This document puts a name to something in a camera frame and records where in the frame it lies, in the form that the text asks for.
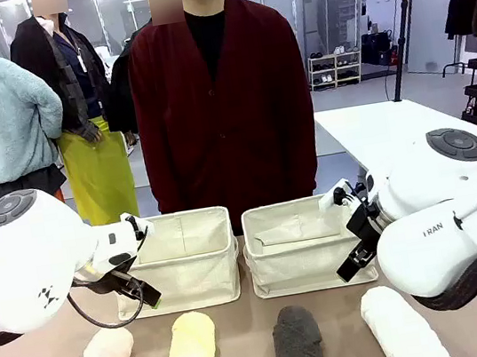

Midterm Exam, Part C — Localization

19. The white table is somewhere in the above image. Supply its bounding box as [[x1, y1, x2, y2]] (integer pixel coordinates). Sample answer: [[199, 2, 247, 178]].
[[313, 87, 477, 187]]

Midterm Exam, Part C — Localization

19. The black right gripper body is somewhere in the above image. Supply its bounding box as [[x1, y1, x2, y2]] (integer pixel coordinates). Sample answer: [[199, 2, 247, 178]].
[[342, 199, 388, 258]]

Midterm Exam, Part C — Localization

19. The white towel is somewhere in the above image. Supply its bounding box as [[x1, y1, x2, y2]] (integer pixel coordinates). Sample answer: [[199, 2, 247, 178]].
[[357, 276, 455, 357]]

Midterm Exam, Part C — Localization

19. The hanging black jacket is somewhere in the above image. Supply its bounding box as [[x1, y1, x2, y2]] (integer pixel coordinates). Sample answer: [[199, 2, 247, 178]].
[[439, 0, 477, 41]]

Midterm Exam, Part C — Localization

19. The cream fabric storage basket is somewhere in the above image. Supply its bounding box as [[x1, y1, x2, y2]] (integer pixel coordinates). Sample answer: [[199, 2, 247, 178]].
[[103, 203, 247, 322], [236, 187, 380, 301]]

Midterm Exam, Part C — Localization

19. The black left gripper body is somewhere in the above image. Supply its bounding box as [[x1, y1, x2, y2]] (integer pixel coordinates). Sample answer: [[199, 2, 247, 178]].
[[72, 263, 147, 303]]

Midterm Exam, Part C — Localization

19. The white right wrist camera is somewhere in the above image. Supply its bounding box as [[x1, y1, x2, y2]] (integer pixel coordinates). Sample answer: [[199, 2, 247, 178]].
[[314, 174, 372, 215]]

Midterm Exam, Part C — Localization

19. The black pole stand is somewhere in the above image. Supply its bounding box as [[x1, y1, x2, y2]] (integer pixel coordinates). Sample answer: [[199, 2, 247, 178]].
[[378, 0, 427, 103]]

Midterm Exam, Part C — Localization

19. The black bag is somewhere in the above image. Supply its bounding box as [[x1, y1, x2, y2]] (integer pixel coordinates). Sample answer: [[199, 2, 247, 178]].
[[358, 28, 398, 69]]

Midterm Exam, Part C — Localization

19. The wooden shoe rack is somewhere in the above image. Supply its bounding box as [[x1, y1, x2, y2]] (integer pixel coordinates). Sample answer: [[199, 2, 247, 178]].
[[305, 47, 367, 92]]

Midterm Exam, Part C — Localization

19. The dark grey towel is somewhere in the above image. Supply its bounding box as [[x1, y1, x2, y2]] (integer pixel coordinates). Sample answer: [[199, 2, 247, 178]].
[[267, 300, 329, 357]]

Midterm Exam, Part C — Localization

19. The person in maroon cardigan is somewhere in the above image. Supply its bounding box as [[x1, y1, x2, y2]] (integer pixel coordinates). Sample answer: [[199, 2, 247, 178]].
[[116, 0, 331, 249]]

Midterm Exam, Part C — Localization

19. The black braided cable sleeve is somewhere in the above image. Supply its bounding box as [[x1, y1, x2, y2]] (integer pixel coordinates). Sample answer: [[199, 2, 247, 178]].
[[402, 231, 477, 317]]

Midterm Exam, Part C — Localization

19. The yellow towel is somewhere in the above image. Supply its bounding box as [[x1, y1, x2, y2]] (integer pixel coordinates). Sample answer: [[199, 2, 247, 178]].
[[147, 308, 220, 357]]

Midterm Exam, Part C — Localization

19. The figure in black jacket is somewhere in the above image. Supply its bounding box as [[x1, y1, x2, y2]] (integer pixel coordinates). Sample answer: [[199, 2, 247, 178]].
[[93, 22, 152, 139]]

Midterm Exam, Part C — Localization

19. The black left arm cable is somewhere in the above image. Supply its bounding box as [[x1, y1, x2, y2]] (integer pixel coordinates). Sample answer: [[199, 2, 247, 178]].
[[64, 271, 149, 336]]

